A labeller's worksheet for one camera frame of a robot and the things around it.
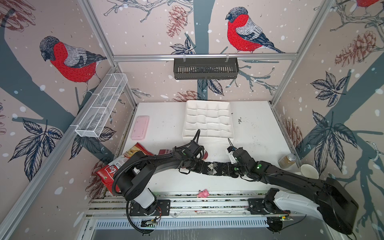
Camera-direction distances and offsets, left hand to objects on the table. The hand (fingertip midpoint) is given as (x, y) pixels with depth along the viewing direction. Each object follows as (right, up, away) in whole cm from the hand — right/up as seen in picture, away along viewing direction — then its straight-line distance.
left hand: (204, 170), depth 83 cm
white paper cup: (+55, +2, -7) cm, 56 cm away
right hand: (+9, +1, -2) cm, 9 cm away
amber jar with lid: (+46, +6, -2) cm, 47 cm away
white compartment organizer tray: (+8, +29, +20) cm, 36 cm away
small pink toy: (-1, -10, -7) cm, 12 cm away
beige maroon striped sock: (+1, +7, +7) cm, 10 cm away
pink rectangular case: (-46, +23, +22) cm, 56 cm away
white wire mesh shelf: (-57, +38, -4) cm, 68 cm away
